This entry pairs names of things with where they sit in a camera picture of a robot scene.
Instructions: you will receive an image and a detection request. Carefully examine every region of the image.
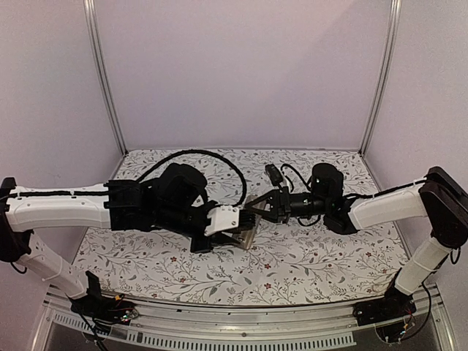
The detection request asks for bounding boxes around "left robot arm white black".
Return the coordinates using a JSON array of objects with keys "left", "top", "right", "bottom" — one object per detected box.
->
[{"left": 1, "top": 163, "right": 256, "bottom": 325}]

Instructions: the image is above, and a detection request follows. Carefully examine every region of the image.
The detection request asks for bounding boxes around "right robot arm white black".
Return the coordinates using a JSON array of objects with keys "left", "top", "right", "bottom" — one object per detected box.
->
[{"left": 244, "top": 163, "right": 467, "bottom": 325}]

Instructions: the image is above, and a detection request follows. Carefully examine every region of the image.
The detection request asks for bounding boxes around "floral patterned table mat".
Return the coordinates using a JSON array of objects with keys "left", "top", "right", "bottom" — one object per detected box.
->
[{"left": 74, "top": 149, "right": 407, "bottom": 306}]

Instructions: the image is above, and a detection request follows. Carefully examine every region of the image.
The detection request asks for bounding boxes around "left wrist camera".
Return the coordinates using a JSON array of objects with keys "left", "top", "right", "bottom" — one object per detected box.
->
[{"left": 204, "top": 205, "right": 240, "bottom": 237}]

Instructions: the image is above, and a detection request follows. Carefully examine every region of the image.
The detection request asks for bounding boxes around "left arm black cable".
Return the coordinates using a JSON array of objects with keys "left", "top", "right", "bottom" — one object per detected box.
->
[{"left": 135, "top": 149, "right": 248, "bottom": 209}]

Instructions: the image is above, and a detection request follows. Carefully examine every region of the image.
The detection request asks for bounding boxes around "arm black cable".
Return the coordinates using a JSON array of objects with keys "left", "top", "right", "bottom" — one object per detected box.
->
[
  {"left": 135, "top": 149, "right": 248, "bottom": 209},
  {"left": 280, "top": 163, "right": 315, "bottom": 191}
]

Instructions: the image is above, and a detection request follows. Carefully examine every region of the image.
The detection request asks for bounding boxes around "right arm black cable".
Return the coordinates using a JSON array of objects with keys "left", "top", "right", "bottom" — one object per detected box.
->
[{"left": 280, "top": 163, "right": 315, "bottom": 191}]

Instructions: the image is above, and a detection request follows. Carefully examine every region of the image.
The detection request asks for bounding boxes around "aluminium front rail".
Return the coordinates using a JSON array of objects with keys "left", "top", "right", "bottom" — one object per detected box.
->
[{"left": 31, "top": 285, "right": 458, "bottom": 350}]

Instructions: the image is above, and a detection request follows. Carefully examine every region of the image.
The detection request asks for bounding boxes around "right aluminium frame post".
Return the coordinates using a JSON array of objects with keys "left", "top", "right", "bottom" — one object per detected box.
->
[{"left": 359, "top": 0, "right": 402, "bottom": 158}]

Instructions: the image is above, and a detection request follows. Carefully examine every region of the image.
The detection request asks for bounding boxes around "aluminium frame post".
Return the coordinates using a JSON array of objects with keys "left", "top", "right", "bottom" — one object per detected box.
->
[
  {"left": 359, "top": 0, "right": 402, "bottom": 158},
  {"left": 83, "top": 0, "right": 128, "bottom": 156}
]

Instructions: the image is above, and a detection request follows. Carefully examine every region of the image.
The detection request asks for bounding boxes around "left aluminium frame post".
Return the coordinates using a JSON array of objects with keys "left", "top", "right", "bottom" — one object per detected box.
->
[{"left": 83, "top": 0, "right": 128, "bottom": 156}]

